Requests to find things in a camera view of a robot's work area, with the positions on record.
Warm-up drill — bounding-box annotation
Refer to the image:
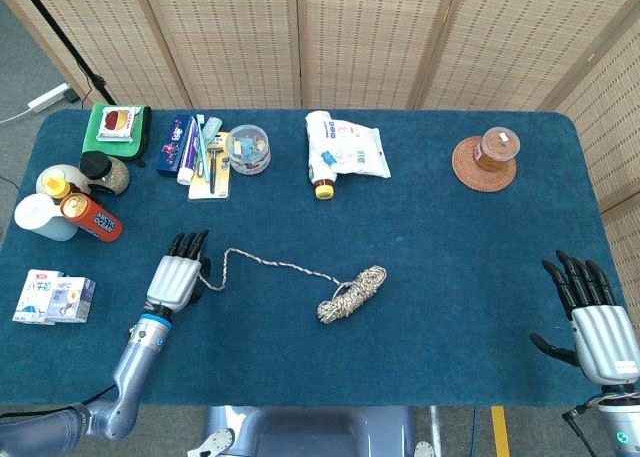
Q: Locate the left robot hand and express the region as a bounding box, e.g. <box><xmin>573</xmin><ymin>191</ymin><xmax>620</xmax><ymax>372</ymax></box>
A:
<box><xmin>144</xmin><ymin>229</ymin><xmax>214</xmax><ymax>314</ymax></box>

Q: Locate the round white bottle yellow cap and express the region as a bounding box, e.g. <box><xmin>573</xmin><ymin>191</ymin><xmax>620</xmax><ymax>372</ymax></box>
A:
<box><xmin>35</xmin><ymin>163</ymin><xmax>91</xmax><ymax>203</ymax></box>

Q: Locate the blue table cloth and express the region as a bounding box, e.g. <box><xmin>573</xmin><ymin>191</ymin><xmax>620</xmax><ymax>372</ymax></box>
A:
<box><xmin>0</xmin><ymin>107</ymin><xmax>636</xmax><ymax>408</ymax></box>

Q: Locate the red yellow snack packet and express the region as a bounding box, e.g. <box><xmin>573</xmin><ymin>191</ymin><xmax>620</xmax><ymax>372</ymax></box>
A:
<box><xmin>95</xmin><ymin>105</ymin><xmax>143</xmax><ymax>144</ymax></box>

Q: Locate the black tripod stand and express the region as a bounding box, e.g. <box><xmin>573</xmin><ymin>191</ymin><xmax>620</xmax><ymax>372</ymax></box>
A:
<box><xmin>12</xmin><ymin>0</ymin><xmax>119</xmax><ymax>107</ymax></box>

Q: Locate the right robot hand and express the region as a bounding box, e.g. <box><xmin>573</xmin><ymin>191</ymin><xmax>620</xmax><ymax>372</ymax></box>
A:
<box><xmin>529</xmin><ymin>249</ymin><xmax>640</xmax><ymax>388</ymax></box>

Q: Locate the NFC juice carton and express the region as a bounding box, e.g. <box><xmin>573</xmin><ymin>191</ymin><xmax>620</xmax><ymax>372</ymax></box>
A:
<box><xmin>43</xmin><ymin>276</ymin><xmax>97</xmax><ymax>324</ymax></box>

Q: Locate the clear tub of binder clips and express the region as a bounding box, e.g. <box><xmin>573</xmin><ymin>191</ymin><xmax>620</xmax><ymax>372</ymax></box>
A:
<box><xmin>224</xmin><ymin>123</ymin><xmax>272</xmax><ymax>176</ymax></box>

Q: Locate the white power strip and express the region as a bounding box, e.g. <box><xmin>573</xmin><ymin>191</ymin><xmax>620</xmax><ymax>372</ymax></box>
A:
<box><xmin>27</xmin><ymin>82</ymin><xmax>80</xmax><ymax>113</ymax></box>

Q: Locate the teal toothbrush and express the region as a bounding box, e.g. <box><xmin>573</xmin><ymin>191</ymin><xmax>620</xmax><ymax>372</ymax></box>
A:
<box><xmin>195</xmin><ymin>113</ymin><xmax>224</xmax><ymax>183</ymax></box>

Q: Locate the dark blue toothpaste box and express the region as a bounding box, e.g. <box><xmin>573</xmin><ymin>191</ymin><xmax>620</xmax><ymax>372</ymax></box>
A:
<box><xmin>156</xmin><ymin>114</ymin><xmax>194</xmax><ymax>177</ymax></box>

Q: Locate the clear jar of rubber bands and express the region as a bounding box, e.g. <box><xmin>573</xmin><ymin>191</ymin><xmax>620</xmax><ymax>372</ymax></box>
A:
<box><xmin>473</xmin><ymin>126</ymin><xmax>522</xmax><ymax>174</ymax></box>

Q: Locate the razor on yellow card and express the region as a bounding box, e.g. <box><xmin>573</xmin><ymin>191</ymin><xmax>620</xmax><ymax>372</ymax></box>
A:
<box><xmin>187</xmin><ymin>131</ymin><xmax>232</xmax><ymax>201</ymax></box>

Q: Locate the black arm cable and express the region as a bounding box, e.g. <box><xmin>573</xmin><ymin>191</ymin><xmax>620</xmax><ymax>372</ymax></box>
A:
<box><xmin>0</xmin><ymin>384</ymin><xmax>119</xmax><ymax>421</ymax></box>
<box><xmin>562</xmin><ymin>401</ymin><xmax>604</xmax><ymax>457</ymax></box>

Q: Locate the white plastic food bag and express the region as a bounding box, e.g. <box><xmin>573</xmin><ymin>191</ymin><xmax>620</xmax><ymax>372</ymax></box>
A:
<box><xmin>304</xmin><ymin>109</ymin><xmax>392</xmax><ymax>180</ymax></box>

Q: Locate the white purple toothpaste tube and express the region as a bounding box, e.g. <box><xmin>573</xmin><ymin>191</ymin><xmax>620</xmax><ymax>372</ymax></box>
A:
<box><xmin>176</xmin><ymin>116</ymin><xmax>200</xmax><ymax>186</ymax></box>

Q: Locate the white milk carton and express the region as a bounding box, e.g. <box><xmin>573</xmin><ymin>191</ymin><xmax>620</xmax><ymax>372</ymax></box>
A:
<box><xmin>11</xmin><ymin>268</ymin><xmax>65</xmax><ymax>325</ymax></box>

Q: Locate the white power cord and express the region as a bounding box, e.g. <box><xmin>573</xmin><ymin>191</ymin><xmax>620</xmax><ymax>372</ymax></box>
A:
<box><xmin>0</xmin><ymin>107</ymin><xmax>34</xmax><ymax>126</ymax></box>

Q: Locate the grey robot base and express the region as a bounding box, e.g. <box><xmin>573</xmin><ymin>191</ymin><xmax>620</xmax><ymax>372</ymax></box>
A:
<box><xmin>187</xmin><ymin>405</ymin><xmax>436</xmax><ymax>457</ymax></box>

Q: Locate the glass spice jar black lid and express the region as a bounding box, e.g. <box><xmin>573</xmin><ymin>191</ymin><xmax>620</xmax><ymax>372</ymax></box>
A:
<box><xmin>79</xmin><ymin>150</ymin><xmax>132</xmax><ymax>197</ymax></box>

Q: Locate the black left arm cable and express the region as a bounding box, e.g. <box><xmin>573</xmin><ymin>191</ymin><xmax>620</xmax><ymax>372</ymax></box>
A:
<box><xmin>0</xmin><ymin>384</ymin><xmax>119</xmax><ymax>421</ymax></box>

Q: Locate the braided speckled rope bundle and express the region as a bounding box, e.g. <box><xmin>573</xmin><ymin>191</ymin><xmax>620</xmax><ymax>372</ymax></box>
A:
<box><xmin>197</xmin><ymin>247</ymin><xmax>389</xmax><ymax>325</ymax></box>

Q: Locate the white plastic cup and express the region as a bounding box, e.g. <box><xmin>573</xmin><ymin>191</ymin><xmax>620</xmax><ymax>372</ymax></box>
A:
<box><xmin>13</xmin><ymin>192</ymin><xmax>80</xmax><ymax>242</ymax></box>

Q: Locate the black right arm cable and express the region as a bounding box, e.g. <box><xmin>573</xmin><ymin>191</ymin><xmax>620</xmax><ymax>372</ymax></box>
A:
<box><xmin>562</xmin><ymin>401</ymin><xmax>604</xmax><ymax>457</ymax></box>

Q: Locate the orange drink can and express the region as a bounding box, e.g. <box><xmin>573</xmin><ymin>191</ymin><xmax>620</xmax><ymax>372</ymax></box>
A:
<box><xmin>59</xmin><ymin>192</ymin><xmax>124</xmax><ymax>244</ymax></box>

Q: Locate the green zip pouch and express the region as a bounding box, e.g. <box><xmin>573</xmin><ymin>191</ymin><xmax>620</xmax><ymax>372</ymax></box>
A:
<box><xmin>81</xmin><ymin>103</ymin><xmax>153</xmax><ymax>162</ymax></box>

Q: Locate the round woven rattan coaster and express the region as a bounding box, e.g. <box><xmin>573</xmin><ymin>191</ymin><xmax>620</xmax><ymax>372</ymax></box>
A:
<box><xmin>451</xmin><ymin>135</ymin><xmax>518</xmax><ymax>194</ymax></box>

